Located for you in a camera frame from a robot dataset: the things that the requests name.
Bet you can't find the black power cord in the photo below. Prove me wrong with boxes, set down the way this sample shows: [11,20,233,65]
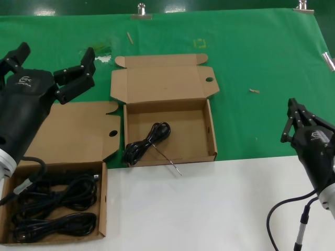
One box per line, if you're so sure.
[122,122,172,167]
[12,174,102,212]
[12,212,97,243]

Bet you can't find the open cardboard box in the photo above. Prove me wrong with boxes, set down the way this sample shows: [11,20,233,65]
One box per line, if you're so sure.
[109,53,219,168]

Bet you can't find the metal cloth clip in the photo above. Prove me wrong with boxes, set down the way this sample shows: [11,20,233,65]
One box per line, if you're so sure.
[130,2,153,20]
[321,51,335,72]
[293,0,314,14]

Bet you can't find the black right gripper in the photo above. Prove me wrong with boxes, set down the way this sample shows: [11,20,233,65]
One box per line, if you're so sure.
[281,98,335,191]

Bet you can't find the green table cloth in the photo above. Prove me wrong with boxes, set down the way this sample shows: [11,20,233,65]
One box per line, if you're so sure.
[0,12,335,170]

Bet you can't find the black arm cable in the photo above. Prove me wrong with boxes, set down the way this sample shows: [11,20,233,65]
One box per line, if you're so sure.
[266,190,319,251]
[0,156,49,207]

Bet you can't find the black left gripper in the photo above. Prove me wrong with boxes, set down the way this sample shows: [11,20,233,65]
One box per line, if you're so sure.
[0,41,96,164]

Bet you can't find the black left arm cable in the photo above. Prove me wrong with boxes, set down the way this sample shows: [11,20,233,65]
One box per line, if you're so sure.
[0,156,49,207]

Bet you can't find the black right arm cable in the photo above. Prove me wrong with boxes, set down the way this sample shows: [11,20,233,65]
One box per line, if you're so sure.
[266,190,319,251]

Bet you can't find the cardboard box holding cords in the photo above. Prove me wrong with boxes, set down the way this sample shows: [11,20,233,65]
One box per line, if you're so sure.
[0,101,121,245]

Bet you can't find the thin wire twist tie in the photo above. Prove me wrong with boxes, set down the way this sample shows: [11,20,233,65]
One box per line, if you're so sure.
[153,145,183,176]

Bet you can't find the cable with grey connector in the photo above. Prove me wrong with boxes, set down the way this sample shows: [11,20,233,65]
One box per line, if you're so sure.
[293,197,319,251]

